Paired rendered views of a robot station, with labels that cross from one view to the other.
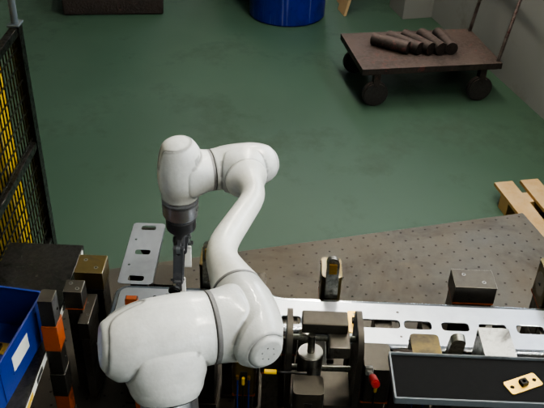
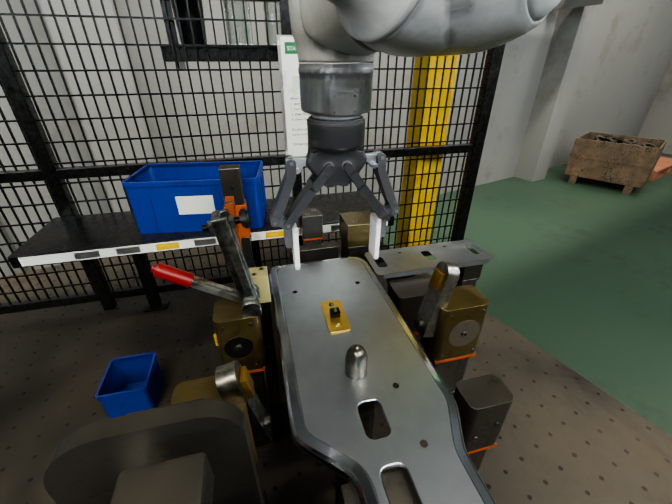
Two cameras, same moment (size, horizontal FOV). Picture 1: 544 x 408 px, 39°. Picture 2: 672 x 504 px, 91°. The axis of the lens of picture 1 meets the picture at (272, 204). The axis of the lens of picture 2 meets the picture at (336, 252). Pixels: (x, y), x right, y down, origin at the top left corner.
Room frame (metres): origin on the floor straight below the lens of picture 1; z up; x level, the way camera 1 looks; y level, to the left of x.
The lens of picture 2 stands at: (1.43, -0.22, 1.40)
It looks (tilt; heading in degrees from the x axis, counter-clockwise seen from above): 30 degrees down; 76
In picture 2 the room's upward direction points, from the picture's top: straight up
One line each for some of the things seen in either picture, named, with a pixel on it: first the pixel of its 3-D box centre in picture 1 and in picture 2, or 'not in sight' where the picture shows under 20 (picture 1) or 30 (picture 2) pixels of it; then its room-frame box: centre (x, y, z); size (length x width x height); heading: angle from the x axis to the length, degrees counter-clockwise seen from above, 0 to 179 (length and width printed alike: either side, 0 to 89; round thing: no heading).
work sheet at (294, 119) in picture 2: not in sight; (321, 101); (1.65, 0.78, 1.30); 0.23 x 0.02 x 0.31; 0
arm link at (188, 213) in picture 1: (180, 206); (336, 91); (1.55, 0.22, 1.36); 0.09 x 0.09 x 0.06
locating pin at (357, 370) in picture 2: not in sight; (356, 362); (1.55, 0.10, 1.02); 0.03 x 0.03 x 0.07
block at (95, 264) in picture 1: (96, 310); (356, 277); (1.68, 0.50, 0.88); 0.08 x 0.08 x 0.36; 0
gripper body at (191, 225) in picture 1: (180, 229); (336, 151); (1.55, 0.22, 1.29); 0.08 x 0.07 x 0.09; 0
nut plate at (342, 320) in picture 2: not in sight; (334, 313); (1.55, 0.23, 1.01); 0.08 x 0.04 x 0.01; 89
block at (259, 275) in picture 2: not in sight; (268, 344); (1.42, 0.31, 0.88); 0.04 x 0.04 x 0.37; 0
